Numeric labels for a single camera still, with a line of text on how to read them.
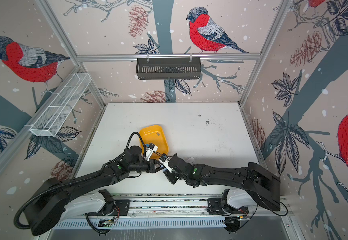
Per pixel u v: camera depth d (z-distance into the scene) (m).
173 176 0.69
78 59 0.93
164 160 0.70
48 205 0.41
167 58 0.90
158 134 1.03
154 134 1.01
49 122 0.71
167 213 0.73
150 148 0.75
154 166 0.71
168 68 1.06
